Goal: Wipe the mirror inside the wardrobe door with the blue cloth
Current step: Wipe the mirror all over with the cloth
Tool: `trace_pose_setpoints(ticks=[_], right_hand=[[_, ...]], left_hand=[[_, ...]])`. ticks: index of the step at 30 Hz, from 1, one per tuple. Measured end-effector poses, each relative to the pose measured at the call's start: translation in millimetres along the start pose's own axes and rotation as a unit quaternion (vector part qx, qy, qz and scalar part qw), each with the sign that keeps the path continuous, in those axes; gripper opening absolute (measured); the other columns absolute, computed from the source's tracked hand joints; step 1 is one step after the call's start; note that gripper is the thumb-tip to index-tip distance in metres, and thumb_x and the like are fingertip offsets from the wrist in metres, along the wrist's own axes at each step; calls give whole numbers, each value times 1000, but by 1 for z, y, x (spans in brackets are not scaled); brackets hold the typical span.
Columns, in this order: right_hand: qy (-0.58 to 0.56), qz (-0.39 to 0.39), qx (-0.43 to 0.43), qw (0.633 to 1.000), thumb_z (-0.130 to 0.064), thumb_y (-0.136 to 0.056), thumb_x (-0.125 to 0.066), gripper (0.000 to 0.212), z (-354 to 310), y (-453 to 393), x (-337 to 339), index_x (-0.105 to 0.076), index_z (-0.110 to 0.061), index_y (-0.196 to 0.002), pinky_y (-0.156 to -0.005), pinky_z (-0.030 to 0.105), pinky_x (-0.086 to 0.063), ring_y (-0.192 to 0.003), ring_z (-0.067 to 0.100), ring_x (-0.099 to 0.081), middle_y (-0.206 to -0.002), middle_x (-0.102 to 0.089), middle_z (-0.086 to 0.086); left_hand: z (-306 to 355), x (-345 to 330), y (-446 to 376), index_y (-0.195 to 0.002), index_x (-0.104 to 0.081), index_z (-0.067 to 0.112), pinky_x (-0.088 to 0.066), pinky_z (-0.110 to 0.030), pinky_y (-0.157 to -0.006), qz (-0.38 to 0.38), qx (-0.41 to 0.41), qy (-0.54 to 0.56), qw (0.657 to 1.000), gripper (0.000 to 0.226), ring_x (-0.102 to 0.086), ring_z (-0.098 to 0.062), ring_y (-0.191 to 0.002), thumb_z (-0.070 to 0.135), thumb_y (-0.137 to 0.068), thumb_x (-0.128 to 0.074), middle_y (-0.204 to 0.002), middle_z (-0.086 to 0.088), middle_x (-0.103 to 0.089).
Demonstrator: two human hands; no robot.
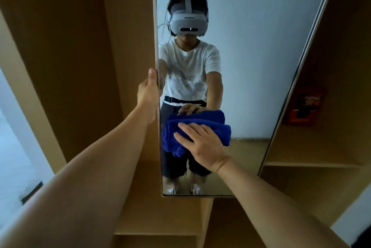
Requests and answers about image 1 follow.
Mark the person's left forearm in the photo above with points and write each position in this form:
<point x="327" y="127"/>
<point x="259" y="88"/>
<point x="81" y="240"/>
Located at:
<point x="81" y="187"/>

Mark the blue microfibre cloth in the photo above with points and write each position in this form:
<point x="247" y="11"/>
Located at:
<point x="200" y="124"/>

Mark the light wooden wardrobe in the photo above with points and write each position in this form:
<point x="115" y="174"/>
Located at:
<point x="72" y="68"/>

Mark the red cardboard box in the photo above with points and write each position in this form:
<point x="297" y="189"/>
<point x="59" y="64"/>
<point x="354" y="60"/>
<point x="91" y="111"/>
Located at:
<point x="304" y="107"/>

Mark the person's right forearm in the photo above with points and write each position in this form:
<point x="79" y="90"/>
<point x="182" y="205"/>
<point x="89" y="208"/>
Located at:
<point x="275" y="207"/>

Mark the person's left hand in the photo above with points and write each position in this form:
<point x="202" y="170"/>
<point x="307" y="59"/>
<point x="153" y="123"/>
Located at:
<point x="147" y="95"/>

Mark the person's right hand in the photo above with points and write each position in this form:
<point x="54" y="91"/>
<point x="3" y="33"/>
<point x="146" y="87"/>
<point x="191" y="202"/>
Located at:
<point x="204" y="146"/>

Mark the tall framed mirror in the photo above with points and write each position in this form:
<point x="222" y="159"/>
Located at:
<point x="261" y="39"/>

